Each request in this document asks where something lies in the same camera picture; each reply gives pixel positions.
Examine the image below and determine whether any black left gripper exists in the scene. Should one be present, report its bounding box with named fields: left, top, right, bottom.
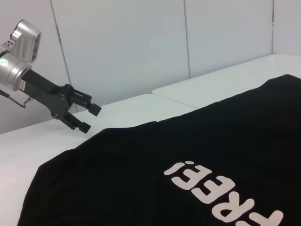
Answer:
left=21, top=69, right=102, bottom=135

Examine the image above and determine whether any black shirt with FREE print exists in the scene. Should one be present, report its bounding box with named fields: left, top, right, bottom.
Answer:
left=16, top=74, right=301, bottom=226

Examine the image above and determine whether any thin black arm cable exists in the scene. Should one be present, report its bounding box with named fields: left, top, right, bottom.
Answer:
left=0, top=89, right=33, bottom=109

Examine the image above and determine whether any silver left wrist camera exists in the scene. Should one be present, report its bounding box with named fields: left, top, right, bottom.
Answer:
left=11, top=19, right=42, bottom=64

